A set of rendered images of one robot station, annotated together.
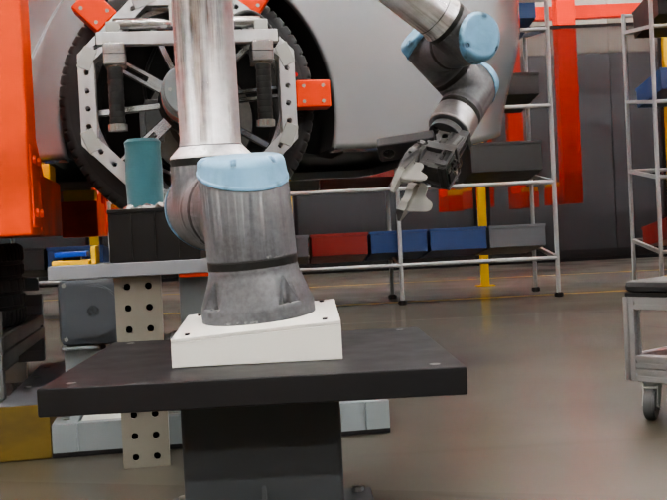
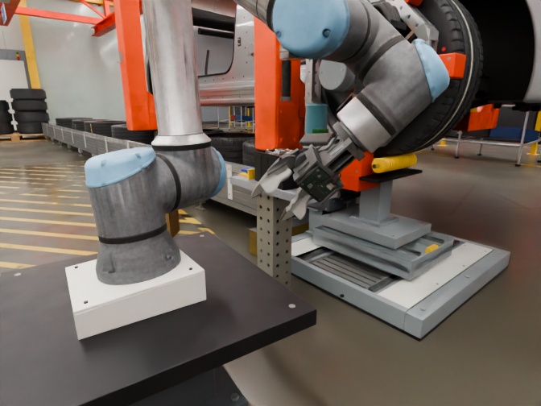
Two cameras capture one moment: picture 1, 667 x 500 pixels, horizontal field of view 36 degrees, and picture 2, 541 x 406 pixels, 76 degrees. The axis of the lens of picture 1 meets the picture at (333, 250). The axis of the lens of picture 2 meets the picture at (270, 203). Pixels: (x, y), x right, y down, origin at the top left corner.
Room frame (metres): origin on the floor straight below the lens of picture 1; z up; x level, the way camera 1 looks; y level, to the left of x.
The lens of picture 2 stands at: (1.61, -0.68, 0.73)
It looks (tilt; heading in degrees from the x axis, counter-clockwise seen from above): 16 degrees down; 59
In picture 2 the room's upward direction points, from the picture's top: straight up
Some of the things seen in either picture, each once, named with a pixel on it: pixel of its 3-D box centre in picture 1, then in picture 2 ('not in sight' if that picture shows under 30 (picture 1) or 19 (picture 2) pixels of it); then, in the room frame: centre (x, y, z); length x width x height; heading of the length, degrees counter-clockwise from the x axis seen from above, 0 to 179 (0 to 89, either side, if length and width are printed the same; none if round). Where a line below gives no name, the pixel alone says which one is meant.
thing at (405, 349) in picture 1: (265, 440); (149, 341); (1.74, 0.13, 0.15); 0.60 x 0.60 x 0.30; 2
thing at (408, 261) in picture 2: not in sight; (379, 240); (2.82, 0.33, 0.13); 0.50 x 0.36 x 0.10; 99
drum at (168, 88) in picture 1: (190, 94); (349, 72); (2.58, 0.34, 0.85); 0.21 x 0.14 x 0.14; 9
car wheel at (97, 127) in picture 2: not in sight; (108, 129); (2.32, 5.37, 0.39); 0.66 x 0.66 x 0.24
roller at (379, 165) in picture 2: not in sight; (394, 162); (2.77, 0.24, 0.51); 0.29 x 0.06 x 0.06; 9
